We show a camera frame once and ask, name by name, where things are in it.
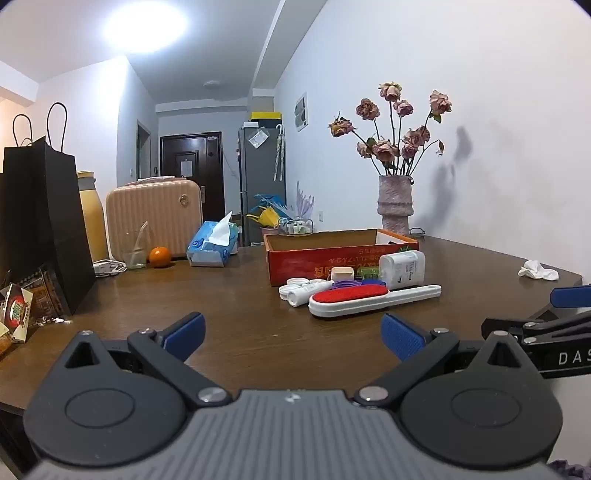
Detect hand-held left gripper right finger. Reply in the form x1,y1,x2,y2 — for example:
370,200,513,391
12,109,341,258
353,314,535,409

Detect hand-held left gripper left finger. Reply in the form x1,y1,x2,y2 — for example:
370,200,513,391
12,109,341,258
59,312,232,408

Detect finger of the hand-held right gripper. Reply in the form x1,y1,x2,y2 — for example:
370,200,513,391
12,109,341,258
481,316,591,346
523,285,591,329

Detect red and white lint brush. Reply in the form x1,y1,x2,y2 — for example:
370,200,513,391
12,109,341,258
308,284,442,318

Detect large white plastic bottle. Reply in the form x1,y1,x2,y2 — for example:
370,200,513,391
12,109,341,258
379,250,426,291

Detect small white flip-cap bottle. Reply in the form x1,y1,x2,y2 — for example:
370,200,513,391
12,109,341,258
278,278,335,308

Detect red cardboard box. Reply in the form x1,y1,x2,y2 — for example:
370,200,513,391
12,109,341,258
264,228,420,287

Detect crumpled white tissue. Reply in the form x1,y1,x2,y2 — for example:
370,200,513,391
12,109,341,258
518,260,559,281

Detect blue tissue pack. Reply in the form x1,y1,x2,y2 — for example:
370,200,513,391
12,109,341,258
187,211,241,267

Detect clear glass cup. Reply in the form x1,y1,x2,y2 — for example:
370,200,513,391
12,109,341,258
121,231,148,271

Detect purple cloth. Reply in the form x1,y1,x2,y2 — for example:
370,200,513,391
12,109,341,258
549,459,591,480

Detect pink ribbed suitcase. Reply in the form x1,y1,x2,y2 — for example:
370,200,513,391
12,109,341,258
105,176,205,261

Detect pink ceramic vase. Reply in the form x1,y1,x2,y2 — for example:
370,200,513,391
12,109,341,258
377,175,416,237

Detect yellow watering can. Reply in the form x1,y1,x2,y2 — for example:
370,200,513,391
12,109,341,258
247,207,278,228

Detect yellow thermos jug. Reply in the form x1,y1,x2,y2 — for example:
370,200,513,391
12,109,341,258
78,172,109,264

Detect clear organizer with small bottles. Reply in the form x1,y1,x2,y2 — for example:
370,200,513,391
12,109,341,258
278,217,315,236

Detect dark entrance door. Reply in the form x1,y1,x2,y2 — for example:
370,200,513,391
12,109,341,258
160,132,225,220

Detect blue folding rack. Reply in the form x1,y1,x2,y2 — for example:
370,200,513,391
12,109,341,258
253,193,296,217

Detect purple feather decoration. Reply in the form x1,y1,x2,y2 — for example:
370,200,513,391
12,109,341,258
295,181,317,221

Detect red and white snack packet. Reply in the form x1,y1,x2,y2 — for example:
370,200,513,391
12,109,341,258
0,284,35,344

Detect grey refrigerator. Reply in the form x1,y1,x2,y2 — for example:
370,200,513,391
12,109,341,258
238,124,287,245

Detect black paper bag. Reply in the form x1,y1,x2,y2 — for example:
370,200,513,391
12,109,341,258
0,102,97,319

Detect side room doorway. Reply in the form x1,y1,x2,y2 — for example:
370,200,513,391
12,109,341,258
136,120,152,181

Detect bunch of dried pink roses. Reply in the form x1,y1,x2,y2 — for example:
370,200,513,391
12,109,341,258
328,82,453,178

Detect white folded umbrella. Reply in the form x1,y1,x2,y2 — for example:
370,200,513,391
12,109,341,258
274,124,286,182

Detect bright ceiling lamp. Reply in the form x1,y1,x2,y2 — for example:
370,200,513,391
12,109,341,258
104,0,188,51

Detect white coiled cable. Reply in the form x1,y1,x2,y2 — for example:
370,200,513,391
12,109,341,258
92,260,127,278

